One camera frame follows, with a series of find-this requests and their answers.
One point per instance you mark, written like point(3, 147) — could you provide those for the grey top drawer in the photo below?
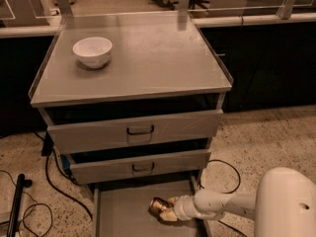
point(127, 132)

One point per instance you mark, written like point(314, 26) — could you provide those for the grey bottom drawer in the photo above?
point(122, 208)

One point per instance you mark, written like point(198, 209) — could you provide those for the grey middle drawer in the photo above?
point(143, 166)

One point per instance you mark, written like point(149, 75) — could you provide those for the person's shoes in background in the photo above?
point(164, 4)

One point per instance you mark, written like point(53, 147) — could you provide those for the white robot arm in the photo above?
point(284, 205)

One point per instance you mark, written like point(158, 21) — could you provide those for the grey drawer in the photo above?
point(143, 166)
point(122, 208)
point(127, 132)

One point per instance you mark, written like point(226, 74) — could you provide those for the white ceramic bowl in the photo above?
point(93, 52)

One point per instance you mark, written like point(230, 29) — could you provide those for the grey metal drawer cabinet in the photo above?
point(160, 65)

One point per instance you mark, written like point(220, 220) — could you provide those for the orange soda can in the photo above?
point(159, 205)

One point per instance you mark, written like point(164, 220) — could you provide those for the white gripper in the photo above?
point(183, 207)

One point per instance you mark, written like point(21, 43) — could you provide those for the black bar on floor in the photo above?
point(16, 204)

